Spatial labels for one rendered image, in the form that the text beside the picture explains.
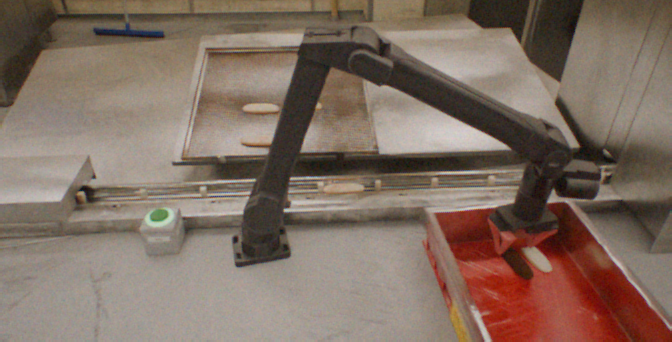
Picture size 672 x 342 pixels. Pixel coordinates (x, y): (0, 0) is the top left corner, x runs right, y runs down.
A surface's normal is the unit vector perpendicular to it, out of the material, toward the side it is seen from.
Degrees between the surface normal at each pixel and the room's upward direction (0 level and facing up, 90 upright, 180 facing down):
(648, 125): 90
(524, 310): 0
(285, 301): 0
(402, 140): 10
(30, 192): 0
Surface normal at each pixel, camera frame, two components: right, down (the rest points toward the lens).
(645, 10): -1.00, 0.04
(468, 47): 0.01, -0.71
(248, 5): 0.06, 0.56
